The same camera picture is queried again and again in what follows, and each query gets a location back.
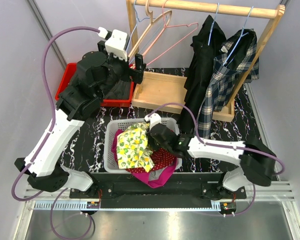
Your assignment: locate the light blue wire hanger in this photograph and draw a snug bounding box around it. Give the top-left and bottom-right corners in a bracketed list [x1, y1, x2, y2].
[126, 0, 169, 64]

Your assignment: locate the pink wire hanger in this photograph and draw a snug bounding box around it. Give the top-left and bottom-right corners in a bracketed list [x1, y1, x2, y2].
[142, 0, 202, 69]

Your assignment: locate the wooden hanger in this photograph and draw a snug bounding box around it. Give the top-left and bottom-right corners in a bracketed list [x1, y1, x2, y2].
[128, 0, 173, 58]

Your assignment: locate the lemon print skirt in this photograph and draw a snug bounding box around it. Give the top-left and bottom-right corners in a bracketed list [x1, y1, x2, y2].
[116, 122, 155, 173]

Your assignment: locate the black skirt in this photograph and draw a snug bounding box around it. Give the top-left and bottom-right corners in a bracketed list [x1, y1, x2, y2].
[184, 15, 226, 120]

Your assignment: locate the red polka dot skirt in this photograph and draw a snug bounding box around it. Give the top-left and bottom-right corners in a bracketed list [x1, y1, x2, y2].
[125, 148, 177, 174]

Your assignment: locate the blue hanger of black skirt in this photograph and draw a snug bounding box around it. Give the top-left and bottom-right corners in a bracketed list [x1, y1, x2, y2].
[207, 2, 220, 46]

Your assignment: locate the magenta skirt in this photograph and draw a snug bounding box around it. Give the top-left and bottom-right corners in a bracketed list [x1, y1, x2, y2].
[111, 129, 177, 189]

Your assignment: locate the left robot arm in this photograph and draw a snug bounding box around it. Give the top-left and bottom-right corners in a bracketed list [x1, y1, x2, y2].
[14, 41, 146, 198]

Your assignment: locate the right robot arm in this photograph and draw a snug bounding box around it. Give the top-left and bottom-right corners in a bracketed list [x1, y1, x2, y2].
[148, 123, 275, 200]

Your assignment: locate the blue hanger of plaid skirt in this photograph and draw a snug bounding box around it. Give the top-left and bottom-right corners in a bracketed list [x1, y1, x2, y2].
[222, 6, 254, 66]

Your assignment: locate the plaid skirt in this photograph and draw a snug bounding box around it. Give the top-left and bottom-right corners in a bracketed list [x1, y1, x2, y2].
[197, 29, 259, 138]

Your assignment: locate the dark grey garment in bin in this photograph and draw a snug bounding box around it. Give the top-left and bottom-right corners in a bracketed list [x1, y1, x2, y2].
[105, 80, 132, 100]

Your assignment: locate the wooden clothes rack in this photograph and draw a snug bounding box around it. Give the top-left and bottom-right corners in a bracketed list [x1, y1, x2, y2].
[131, 0, 286, 114]

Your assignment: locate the red plastic bin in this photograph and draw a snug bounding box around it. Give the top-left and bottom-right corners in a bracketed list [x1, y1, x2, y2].
[55, 63, 135, 108]

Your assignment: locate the white plastic basket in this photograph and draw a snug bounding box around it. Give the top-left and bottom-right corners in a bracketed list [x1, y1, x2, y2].
[103, 117, 182, 174]

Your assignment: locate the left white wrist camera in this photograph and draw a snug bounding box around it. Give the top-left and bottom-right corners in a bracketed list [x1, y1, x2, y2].
[98, 27, 128, 62]

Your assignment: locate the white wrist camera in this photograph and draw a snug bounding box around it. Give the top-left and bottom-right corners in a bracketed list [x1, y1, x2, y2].
[144, 113, 162, 130]
[98, 27, 128, 62]

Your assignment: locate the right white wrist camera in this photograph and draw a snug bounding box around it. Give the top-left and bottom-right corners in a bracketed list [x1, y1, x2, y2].
[144, 113, 162, 130]

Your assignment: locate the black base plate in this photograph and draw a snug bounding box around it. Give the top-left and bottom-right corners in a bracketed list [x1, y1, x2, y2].
[38, 171, 269, 209]

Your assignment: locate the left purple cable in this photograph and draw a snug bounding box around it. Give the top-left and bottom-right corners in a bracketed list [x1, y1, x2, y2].
[10, 25, 101, 238]

